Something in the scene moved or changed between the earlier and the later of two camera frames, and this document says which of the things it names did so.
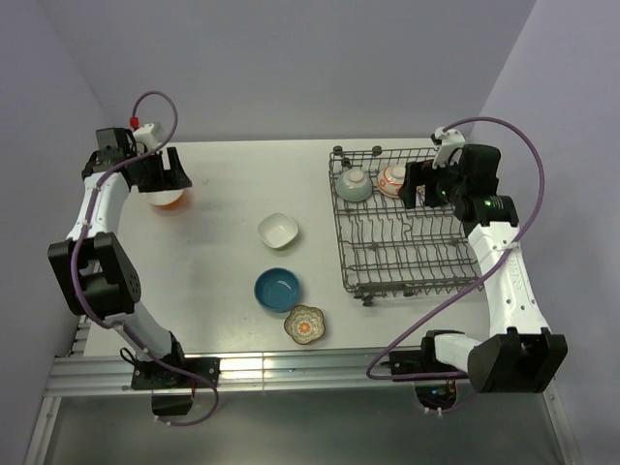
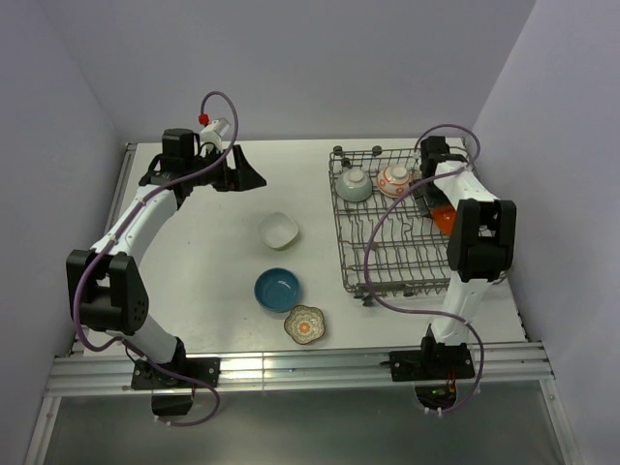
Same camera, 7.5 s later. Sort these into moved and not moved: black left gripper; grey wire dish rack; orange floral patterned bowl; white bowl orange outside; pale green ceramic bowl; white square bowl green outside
Moved: white bowl orange outside; black left gripper
Not moved: white square bowl green outside; grey wire dish rack; pale green ceramic bowl; orange floral patterned bowl
